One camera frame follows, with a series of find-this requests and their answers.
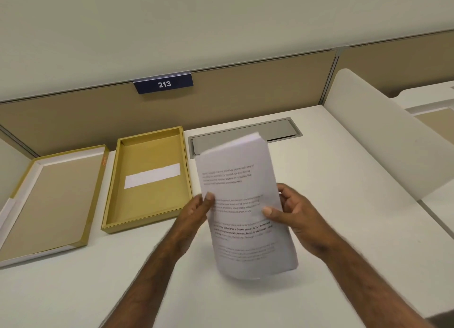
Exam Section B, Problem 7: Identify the white curved desk divider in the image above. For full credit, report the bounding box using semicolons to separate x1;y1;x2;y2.
323;68;454;201

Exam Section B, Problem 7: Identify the open yellow cardboard box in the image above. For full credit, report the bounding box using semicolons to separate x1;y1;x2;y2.
101;126;193;235

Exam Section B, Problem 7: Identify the beige desk partition panel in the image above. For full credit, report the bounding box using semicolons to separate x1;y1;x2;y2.
335;30;454;99
0;49;337;158

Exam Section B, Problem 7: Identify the person's right forearm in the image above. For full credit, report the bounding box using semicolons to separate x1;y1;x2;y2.
319;237;435;328

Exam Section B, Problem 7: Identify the dark blue number sign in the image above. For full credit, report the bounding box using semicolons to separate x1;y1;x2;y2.
133;73;194;95

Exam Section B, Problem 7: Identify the person's left hand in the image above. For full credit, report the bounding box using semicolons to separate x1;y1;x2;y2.
167;192;216;259

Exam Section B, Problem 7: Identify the yellow cardboard box lid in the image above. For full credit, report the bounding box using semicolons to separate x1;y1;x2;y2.
0;144;110;268

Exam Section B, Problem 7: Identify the stack of printed white paper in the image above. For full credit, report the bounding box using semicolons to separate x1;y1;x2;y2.
195;132;299;280

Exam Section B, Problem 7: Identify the grey desk cable cover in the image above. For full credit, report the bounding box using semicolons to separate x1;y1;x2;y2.
188;117;303;160

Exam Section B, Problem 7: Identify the person's right hand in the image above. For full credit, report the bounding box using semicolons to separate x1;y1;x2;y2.
262;183;343;260

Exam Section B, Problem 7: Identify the person's left forearm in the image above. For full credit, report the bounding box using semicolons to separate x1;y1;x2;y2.
100;244;187;328

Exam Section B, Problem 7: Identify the white paper strip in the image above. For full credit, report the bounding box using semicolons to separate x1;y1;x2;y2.
124;163;181;190

